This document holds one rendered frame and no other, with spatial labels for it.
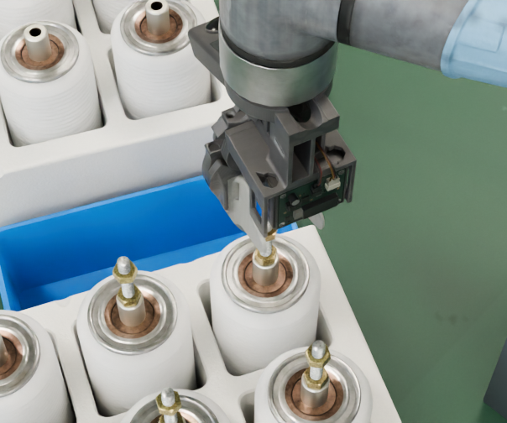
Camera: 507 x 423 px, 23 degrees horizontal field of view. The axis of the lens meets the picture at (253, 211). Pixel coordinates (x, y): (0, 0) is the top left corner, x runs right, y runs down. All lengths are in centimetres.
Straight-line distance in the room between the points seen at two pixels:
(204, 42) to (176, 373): 31
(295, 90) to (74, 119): 50
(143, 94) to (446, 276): 39
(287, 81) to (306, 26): 6
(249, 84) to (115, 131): 48
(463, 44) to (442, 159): 77
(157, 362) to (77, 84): 31
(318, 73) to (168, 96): 48
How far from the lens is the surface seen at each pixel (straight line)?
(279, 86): 75
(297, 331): 106
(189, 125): 122
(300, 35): 72
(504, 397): 125
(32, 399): 102
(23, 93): 119
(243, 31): 72
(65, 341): 111
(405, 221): 138
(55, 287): 134
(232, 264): 105
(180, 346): 103
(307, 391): 97
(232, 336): 107
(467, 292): 135
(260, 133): 84
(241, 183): 89
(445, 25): 67
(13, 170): 122
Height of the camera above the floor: 116
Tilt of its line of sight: 57 degrees down
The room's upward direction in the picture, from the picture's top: straight up
